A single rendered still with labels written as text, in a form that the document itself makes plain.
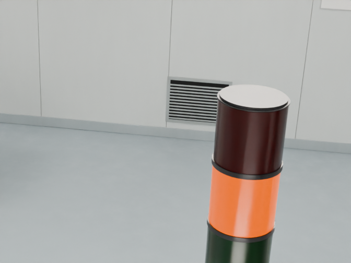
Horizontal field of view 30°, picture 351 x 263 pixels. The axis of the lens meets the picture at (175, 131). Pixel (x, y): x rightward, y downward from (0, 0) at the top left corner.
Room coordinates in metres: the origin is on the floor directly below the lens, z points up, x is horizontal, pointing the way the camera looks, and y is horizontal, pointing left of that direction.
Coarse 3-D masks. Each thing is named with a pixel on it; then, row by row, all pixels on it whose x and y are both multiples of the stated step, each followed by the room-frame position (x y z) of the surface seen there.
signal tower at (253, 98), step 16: (224, 96) 0.42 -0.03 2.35; (240, 96) 0.42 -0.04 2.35; (256, 96) 0.42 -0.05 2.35; (272, 96) 0.42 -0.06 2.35; (240, 176) 0.40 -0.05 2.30; (256, 176) 0.40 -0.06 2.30; (272, 176) 0.40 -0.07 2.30; (208, 224) 0.42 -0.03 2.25; (240, 240) 0.40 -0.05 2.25; (256, 240) 0.40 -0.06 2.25
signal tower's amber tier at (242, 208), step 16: (224, 176) 0.41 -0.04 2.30; (224, 192) 0.40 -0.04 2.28; (240, 192) 0.40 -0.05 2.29; (256, 192) 0.40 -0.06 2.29; (272, 192) 0.41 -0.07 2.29; (224, 208) 0.40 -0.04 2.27; (240, 208) 0.40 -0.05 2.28; (256, 208) 0.40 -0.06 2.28; (272, 208) 0.41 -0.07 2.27; (224, 224) 0.40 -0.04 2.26; (240, 224) 0.40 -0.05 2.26; (256, 224) 0.40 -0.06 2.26; (272, 224) 0.41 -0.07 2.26
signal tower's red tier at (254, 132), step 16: (224, 112) 0.41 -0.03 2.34; (240, 112) 0.40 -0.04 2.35; (256, 112) 0.40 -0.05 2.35; (272, 112) 0.40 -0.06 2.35; (224, 128) 0.41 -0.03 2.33; (240, 128) 0.40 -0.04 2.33; (256, 128) 0.40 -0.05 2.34; (272, 128) 0.40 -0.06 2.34; (224, 144) 0.41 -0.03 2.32; (240, 144) 0.40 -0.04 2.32; (256, 144) 0.40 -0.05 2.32; (272, 144) 0.40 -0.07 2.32; (224, 160) 0.41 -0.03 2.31; (240, 160) 0.40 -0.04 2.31; (256, 160) 0.40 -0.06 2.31; (272, 160) 0.40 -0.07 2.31
